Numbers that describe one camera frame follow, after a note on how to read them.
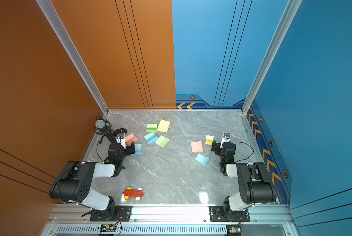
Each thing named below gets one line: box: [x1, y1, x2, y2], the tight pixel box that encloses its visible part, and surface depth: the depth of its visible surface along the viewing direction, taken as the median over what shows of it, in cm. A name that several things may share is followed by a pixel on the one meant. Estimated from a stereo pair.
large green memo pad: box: [154, 135, 171, 148], surface depth 102 cm
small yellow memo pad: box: [205, 134, 214, 146], surface depth 104 cm
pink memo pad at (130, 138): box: [124, 133, 138, 147], surface depth 104 cm
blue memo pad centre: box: [143, 131, 159, 145], surface depth 104 cm
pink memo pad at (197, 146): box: [190, 139, 204, 153], surface depth 99 cm
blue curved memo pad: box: [194, 152, 210, 167], surface depth 94 cm
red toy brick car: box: [121, 186, 146, 201], surface depth 79 cm
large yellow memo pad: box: [157, 118, 171, 133], surface depth 111 cm
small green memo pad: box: [146, 123, 158, 133], surface depth 110 cm
